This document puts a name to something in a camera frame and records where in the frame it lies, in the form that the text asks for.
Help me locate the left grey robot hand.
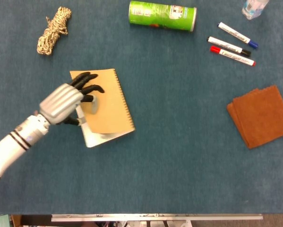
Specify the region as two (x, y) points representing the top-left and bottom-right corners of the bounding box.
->
(39, 71), (105, 126)

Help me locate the tan spiral notebook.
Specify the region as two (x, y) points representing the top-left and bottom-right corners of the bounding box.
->
(69, 68), (136, 148)

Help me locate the brown cloth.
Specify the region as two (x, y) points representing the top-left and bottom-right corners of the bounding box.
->
(226, 85), (283, 149)

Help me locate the green chips can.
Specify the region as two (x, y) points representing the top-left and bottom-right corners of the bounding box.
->
(128, 0), (197, 32)

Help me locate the black-capped whiteboard marker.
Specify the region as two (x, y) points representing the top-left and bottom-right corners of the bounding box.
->
(207, 36), (252, 57)

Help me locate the red-capped whiteboard marker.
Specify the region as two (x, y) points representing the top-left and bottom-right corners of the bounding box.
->
(210, 45), (256, 67)

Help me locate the blue-capped whiteboard marker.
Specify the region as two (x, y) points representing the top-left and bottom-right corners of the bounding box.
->
(217, 22), (259, 50)

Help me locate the clear plastic water bottle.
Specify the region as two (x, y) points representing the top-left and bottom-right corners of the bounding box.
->
(241, 0), (270, 20)

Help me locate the beige braided rope bundle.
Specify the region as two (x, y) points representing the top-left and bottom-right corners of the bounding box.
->
(36, 6), (72, 56)

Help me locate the aluminium table edge rail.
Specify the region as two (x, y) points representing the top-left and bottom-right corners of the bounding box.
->
(51, 214), (263, 222)

